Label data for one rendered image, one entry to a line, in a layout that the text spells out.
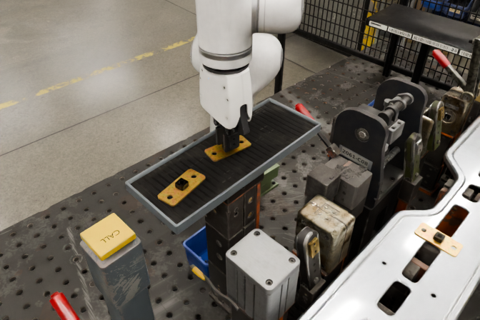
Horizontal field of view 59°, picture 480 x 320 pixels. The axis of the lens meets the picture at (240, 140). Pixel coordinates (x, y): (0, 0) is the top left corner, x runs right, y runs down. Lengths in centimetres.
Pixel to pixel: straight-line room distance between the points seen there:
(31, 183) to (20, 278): 141
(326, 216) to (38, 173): 212
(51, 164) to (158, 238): 157
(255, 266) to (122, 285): 21
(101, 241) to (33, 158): 217
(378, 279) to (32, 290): 84
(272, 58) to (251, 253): 53
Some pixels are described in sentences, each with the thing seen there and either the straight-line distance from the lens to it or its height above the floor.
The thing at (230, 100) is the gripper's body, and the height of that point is 130.
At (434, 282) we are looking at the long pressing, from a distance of 86.
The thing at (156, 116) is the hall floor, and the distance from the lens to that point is 294.
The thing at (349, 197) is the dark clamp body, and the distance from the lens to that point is 88.
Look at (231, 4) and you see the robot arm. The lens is 60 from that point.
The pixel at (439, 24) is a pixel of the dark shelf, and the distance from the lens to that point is 176.
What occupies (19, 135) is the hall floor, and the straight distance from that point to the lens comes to 306.
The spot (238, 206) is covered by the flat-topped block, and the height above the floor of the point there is 106.
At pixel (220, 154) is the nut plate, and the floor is 116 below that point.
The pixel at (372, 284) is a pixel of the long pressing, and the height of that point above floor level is 100.
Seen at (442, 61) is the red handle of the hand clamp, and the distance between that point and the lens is 126.
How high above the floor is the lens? 166
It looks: 38 degrees down
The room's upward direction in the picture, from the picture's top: straight up
